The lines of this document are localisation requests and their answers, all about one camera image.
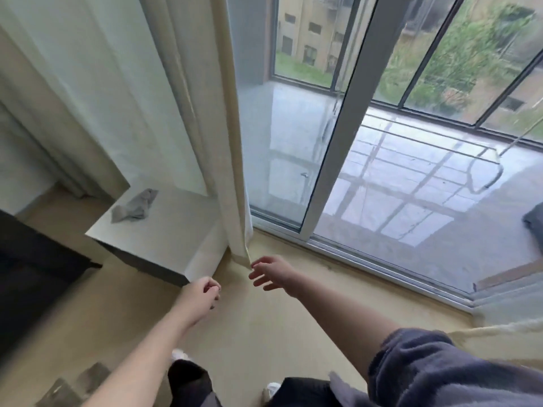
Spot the person's left hand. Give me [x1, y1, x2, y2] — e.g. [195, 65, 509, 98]
[171, 275, 224, 330]

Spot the person's right hand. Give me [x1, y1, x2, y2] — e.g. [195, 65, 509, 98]
[248, 254, 304, 300]

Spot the pile of dotted cloths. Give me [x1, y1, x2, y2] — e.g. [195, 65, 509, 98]
[110, 187, 161, 224]

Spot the person's left forearm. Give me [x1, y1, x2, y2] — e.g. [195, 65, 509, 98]
[80, 309, 206, 407]

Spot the person's black trouser leg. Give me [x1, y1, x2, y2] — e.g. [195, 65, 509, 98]
[265, 372, 376, 407]
[166, 359, 224, 407]

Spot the white table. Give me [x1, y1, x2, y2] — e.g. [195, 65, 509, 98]
[84, 182, 231, 287]

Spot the brown low stool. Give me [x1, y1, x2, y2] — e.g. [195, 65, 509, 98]
[34, 361, 113, 407]

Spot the black floor mat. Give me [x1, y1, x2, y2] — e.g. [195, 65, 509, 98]
[0, 208, 104, 363]

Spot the white linen curtain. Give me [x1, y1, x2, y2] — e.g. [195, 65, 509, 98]
[0, 0, 254, 267]

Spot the metal drying rack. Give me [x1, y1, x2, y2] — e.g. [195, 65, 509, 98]
[297, 104, 543, 197]

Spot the brown wooden board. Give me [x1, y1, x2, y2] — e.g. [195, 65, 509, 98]
[474, 257, 543, 292]

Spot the dark blue tarpaulin cover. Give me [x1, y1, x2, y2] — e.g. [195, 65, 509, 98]
[523, 201, 543, 256]

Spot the white sliding door frame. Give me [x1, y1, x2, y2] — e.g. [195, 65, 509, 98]
[248, 0, 543, 314]

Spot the dark balcony window frame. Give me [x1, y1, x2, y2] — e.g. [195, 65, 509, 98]
[271, 0, 543, 151]

